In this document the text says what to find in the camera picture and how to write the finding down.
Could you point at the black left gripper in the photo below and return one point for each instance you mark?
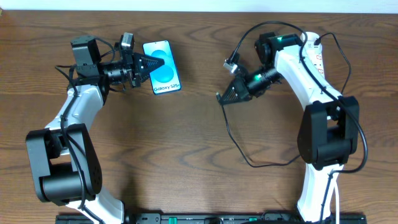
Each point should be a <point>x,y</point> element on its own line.
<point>132,65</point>

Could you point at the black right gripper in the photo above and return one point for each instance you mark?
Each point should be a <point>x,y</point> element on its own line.
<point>241,89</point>

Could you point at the blue Galaxy smartphone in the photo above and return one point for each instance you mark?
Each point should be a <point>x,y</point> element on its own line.
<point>164,79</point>

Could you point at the white power strip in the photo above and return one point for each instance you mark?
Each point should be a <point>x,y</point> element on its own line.
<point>314,52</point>

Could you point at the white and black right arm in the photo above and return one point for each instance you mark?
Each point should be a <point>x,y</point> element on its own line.
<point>328,132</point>

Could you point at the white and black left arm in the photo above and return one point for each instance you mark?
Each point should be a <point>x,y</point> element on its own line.
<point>64,165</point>

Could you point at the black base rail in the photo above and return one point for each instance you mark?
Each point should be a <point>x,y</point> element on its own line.
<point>156,218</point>

